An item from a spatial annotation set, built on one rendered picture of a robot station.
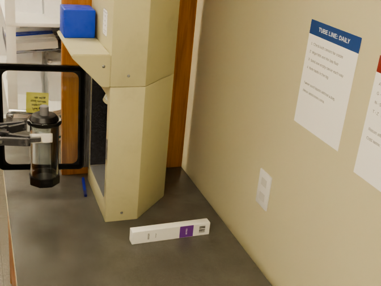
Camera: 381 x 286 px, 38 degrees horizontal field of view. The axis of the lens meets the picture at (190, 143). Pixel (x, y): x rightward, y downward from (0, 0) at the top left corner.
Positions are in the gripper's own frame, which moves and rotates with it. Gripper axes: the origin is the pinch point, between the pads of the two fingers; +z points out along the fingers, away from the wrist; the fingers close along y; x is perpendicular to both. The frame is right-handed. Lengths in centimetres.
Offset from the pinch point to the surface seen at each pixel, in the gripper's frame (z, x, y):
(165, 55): 37.7, -27.3, -5.2
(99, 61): 14.7, -27.4, -13.8
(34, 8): 9, -17, 126
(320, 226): 62, 0, -70
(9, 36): -4, -7, 102
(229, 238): 56, 27, -32
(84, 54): 10.3, -29.4, -13.1
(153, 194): 37.4, 23.0, -6.0
